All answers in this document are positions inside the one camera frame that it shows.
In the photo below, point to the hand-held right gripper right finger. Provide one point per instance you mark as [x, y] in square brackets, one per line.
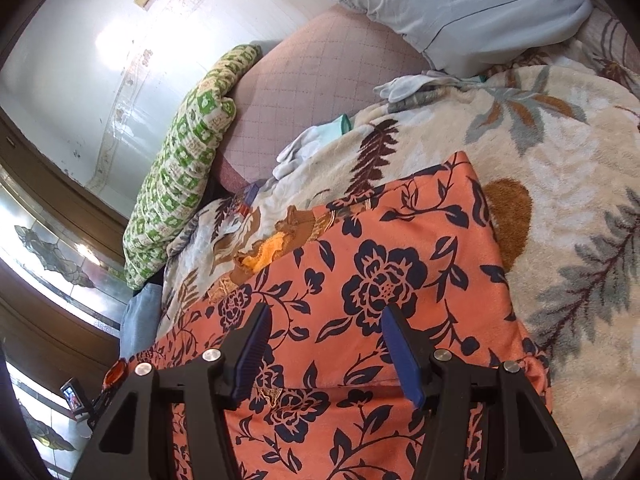
[402, 355]

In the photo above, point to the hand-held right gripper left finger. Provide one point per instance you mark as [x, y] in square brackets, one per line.
[252, 350]

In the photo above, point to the orange floral garment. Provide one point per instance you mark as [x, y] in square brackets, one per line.
[350, 270]

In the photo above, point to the folded light blue cloth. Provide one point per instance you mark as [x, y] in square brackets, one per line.
[137, 320]

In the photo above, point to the wooden framed patterned glass window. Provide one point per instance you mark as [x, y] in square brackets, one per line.
[45, 260]

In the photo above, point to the green checkered pillow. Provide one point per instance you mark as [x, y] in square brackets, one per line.
[185, 160]

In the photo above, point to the white glove with teal cuff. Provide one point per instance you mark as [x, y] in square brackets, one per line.
[305, 145]

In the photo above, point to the cream leaf-print fleece blanket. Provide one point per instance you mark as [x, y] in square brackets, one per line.
[575, 185]

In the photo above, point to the pink quilted mattress pad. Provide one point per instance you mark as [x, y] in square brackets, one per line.
[310, 85]

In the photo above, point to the light grey pillow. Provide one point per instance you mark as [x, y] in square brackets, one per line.
[450, 5]

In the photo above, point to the beige striped bed sheet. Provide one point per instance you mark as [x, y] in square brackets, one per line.
[612, 42]

